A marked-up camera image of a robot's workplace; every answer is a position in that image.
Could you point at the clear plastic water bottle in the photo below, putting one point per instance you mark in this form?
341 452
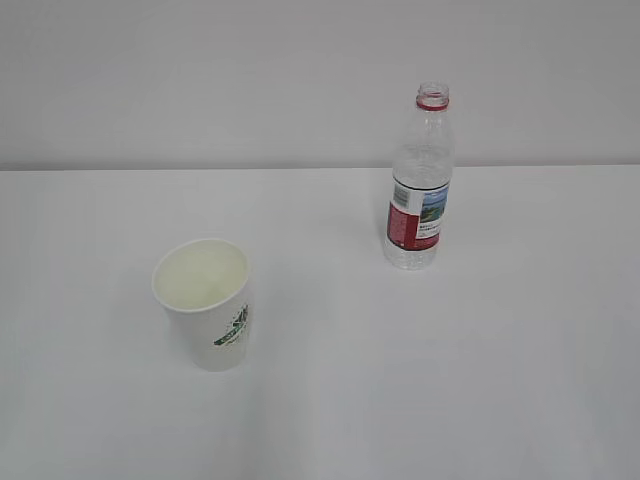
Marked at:
422 171

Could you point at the white paper cup green logo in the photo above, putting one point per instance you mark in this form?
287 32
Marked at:
205 289

